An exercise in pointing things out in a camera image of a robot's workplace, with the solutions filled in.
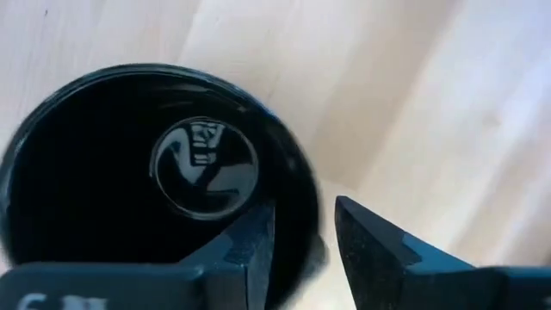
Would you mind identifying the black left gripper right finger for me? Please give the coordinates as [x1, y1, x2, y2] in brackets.
[335, 195, 487, 310]

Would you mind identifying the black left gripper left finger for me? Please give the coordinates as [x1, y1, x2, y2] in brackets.
[180, 201, 277, 310]

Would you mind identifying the glossy black mug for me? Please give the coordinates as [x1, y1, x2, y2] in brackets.
[0, 63, 331, 310]

